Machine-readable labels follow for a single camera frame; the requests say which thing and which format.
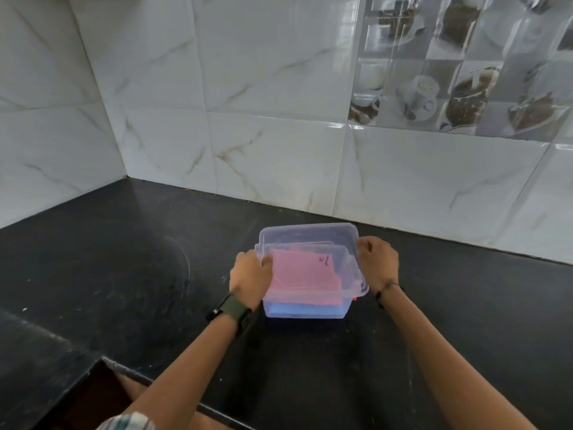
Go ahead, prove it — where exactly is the green wrist watch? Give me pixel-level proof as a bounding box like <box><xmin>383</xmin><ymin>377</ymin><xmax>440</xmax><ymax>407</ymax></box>
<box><xmin>205</xmin><ymin>293</ymin><xmax>253</xmax><ymax>338</ymax></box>

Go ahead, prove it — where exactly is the person's right hand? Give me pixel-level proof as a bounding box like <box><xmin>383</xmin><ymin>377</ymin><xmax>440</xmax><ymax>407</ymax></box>
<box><xmin>357</xmin><ymin>236</ymin><xmax>400</xmax><ymax>294</ymax></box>

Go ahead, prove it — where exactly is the pink cloth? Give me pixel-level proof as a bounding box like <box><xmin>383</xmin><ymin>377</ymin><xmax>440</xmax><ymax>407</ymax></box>
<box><xmin>268</xmin><ymin>249</ymin><xmax>344</xmax><ymax>306</ymax></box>

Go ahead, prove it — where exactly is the striped shirt sleeve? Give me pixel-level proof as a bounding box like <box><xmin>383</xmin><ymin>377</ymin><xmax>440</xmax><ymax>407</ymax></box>
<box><xmin>97</xmin><ymin>412</ymin><xmax>157</xmax><ymax>430</ymax></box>

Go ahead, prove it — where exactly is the blue cloth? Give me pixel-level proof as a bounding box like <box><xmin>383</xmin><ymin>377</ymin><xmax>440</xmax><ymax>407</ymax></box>
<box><xmin>267</xmin><ymin>298</ymin><xmax>349</xmax><ymax>318</ymax></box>

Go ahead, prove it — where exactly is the black thread bracelet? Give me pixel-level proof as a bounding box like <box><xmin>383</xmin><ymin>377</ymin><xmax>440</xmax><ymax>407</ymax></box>
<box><xmin>375</xmin><ymin>282</ymin><xmax>404</xmax><ymax>308</ymax></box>

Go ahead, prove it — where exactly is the person's right forearm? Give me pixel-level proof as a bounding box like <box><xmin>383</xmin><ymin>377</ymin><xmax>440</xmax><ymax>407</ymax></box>
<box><xmin>378</xmin><ymin>284</ymin><xmax>538</xmax><ymax>430</ymax></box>

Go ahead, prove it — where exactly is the clear plastic storage box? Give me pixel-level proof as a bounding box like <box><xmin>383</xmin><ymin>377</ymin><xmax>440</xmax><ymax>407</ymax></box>
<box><xmin>255</xmin><ymin>223</ymin><xmax>370</xmax><ymax>320</ymax></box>

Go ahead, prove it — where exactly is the person's left hand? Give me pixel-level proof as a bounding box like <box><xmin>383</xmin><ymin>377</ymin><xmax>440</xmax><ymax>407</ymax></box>
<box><xmin>229</xmin><ymin>251</ymin><xmax>274</xmax><ymax>311</ymax></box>

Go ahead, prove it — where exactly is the person's left forearm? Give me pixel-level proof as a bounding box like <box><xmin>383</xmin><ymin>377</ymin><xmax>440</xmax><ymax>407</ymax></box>
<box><xmin>120</xmin><ymin>304</ymin><xmax>262</xmax><ymax>430</ymax></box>

